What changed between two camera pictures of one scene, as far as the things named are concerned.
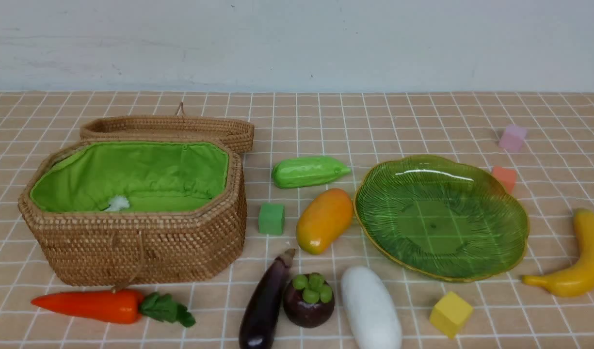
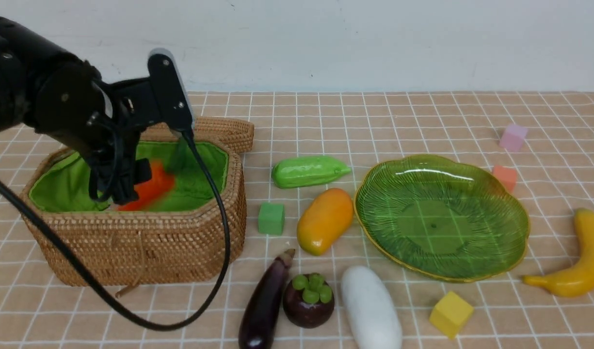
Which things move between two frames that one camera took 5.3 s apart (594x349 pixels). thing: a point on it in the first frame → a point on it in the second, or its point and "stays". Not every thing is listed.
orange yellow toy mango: x=323 y=219 stays
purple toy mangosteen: x=309 y=299 stays
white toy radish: x=373 y=316 stays
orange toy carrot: x=120 y=307 → x=149 y=191
